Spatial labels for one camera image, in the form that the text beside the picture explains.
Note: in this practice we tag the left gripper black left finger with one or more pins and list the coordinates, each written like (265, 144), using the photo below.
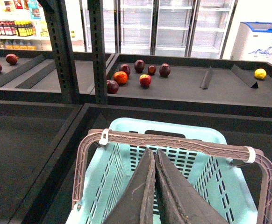
(136, 204)

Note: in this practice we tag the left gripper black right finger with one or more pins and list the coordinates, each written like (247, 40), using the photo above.
(177, 200)

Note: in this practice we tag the light blue plastic basket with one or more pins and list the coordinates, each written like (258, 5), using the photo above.
(220, 180)

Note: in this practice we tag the dark red apple front left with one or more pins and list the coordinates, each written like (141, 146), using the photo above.
(112, 87)

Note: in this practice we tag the red apple far tray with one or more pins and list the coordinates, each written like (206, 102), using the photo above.
(145, 80)

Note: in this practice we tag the dark red apple right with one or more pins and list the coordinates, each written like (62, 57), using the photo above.
(164, 70)

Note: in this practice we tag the small dark red apple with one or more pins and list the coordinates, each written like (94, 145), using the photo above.
(151, 70)

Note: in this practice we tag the dark red apple back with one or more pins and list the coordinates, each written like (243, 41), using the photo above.
(139, 66)

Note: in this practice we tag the near black display tray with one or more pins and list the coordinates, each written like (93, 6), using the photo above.
(249, 141)

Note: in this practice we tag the black display tray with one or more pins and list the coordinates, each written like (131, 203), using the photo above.
(227, 94)
(249, 141)

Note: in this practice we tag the black divider strip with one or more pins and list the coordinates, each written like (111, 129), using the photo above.
(38, 73)
(207, 78)
(19, 70)

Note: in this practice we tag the orange tomato fruit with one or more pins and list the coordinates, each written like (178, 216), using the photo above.
(120, 77)

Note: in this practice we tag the near left black tray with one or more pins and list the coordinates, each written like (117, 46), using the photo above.
(31, 142)

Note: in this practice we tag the far black display tray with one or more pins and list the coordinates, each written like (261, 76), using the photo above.
(227, 94)

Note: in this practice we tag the black triangular divider right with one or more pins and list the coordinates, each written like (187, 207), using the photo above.
(244, 76)

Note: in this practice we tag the yellow lemon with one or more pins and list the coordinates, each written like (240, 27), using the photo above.
(260, 74)

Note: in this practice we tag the far left black tray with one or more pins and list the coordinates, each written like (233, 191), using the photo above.
(47, 90)

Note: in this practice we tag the glass door refrigerators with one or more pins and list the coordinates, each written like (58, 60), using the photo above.
(181, 28)

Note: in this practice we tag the white chest freezer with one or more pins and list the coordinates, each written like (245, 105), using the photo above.
(253, 42)

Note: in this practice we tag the black divider strip far left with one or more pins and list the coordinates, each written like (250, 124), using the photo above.
(19, 70)

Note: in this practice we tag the dark red fruit back left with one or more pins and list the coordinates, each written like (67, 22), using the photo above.
(11, 59)

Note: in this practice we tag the white grocery shelf with bottles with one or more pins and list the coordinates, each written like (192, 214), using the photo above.
(23, 26)

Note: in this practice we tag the dark metal post middle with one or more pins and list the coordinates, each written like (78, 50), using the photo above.
(95, 9)

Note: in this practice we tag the dark metal post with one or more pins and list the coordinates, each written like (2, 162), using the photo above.
(95, 9)
(58, 27)

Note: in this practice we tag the dark metal post left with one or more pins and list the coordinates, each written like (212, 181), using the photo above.
(58, 27)

